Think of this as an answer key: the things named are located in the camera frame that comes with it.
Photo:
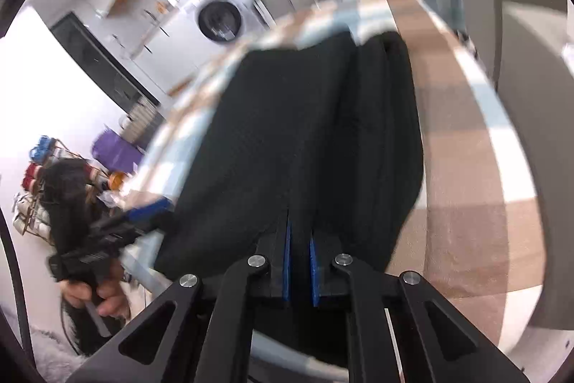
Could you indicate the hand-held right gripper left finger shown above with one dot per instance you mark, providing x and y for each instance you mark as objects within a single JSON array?
[{"x": 287, "y": 262}]

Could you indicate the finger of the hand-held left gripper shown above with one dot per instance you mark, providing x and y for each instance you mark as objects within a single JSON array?
[{"x": 148, "y": 210}]

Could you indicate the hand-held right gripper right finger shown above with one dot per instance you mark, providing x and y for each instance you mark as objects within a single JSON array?
[{"x": 314, "y": 271}]

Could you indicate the black knit sweater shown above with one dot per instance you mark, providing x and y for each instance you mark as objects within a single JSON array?
[{"x": 269, "y": 131}]

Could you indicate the person's left forearm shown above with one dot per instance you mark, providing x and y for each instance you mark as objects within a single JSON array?
[{"x": 89, "y": 333}]

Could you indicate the person's left hand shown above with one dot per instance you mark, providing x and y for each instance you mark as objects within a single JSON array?
[{"x": 112, "y": 302}]

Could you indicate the orange round container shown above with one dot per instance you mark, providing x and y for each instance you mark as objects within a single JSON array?
[{"x": 116, "y": 181}]

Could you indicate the dark fuzzy cloth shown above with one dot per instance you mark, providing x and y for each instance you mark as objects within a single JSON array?
[{"x": 67, "y": 194}]

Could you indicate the purple bag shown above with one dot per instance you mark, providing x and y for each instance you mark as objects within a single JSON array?
[{"x": 116, "y": 149}]

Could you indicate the white ribbed rack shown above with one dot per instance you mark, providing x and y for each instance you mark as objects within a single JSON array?
[{"x": 141, "y": 118}]

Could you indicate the shoe rack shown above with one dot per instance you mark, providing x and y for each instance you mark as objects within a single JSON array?
[{"x": 33, "y": 176}]

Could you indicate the grey fuzzy garment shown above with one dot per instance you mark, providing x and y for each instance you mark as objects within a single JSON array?
[{"x": 54, "y": 356}]

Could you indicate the black glass cabinet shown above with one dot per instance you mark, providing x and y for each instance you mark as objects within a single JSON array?
[{"x": 94, "y": 60}]

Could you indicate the white kitchen base cabinet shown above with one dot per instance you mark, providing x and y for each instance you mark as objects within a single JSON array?
[{"x": 175, "y": 51}]

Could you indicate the brown blue checkered blanket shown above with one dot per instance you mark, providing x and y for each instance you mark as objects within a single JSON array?
[{"x": 462, "y": 185}]

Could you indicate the yellow bottle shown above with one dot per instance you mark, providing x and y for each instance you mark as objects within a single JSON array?
[{"x": 161, "y": 7}]

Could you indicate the white washing machine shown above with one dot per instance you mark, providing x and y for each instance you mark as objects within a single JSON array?
[{"x": 219, "y": 19}]

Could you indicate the low beige cabinet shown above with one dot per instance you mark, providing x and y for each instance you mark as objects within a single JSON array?
[{"x": 538, "y": 140}]

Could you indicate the tall beige cabinet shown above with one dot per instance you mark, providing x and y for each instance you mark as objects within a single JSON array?
[{"x": 480, "y": 6}]

